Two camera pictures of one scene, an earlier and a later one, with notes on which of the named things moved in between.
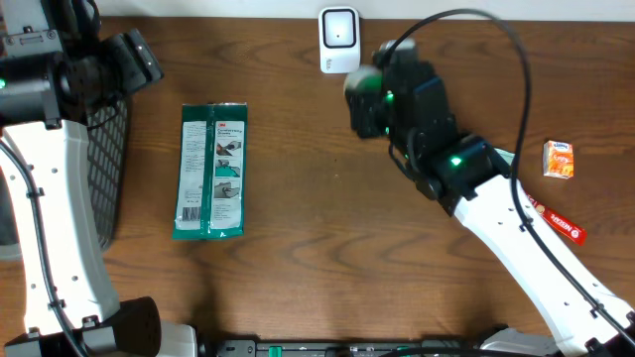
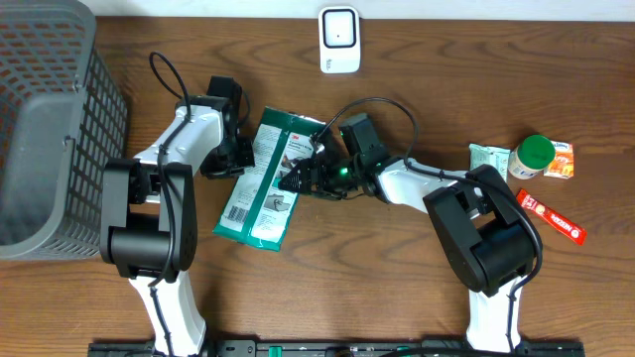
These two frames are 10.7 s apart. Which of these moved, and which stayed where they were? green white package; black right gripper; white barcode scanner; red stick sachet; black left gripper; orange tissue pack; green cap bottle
Moved: green cap bottle; black left gripper; black right gripper; green white package
Stayed: white barcode scanner; orange tissue pack; red stick sachet
